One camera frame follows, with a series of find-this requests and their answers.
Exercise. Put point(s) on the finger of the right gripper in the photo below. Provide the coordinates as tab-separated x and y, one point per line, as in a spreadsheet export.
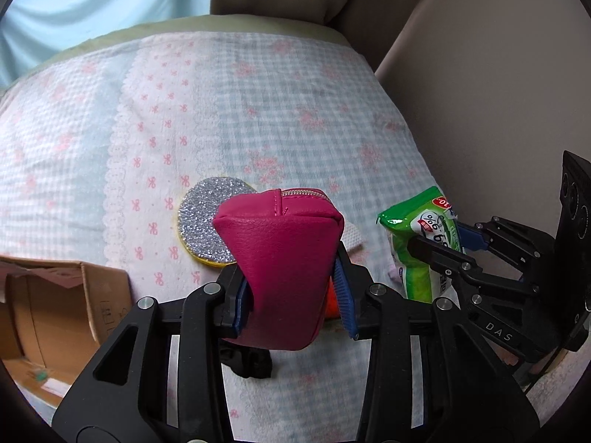
442	259
511	241

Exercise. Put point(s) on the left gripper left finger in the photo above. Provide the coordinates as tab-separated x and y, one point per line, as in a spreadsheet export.
158	377

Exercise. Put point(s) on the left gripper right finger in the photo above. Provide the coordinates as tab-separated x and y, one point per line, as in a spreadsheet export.
431	376

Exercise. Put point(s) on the green wet wipes pack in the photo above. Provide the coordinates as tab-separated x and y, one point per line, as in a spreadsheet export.
429	214

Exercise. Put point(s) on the white textured cloth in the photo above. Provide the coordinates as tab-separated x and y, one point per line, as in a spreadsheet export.
351	238

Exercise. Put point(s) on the brown cardboard box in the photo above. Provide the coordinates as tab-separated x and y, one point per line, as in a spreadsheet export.
54	316

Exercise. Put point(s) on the orange fluffy pompom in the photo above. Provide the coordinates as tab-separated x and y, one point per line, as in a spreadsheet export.
332	304

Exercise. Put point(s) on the magenta leather zip pouch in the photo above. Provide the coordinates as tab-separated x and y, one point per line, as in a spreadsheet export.
285	242

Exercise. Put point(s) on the silver glitter round pad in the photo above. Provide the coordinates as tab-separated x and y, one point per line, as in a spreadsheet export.
195	216

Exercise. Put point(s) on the person's hand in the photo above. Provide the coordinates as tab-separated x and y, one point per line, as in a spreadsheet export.
507	357

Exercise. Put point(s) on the pastel checked floral bedspread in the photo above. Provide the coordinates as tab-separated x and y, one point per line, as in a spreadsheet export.
99	149

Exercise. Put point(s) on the green mattress sheet edge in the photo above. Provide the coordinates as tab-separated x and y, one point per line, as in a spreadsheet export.
234	23

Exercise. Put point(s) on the light blue hanging cloth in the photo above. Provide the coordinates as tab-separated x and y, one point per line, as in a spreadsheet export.
33	31

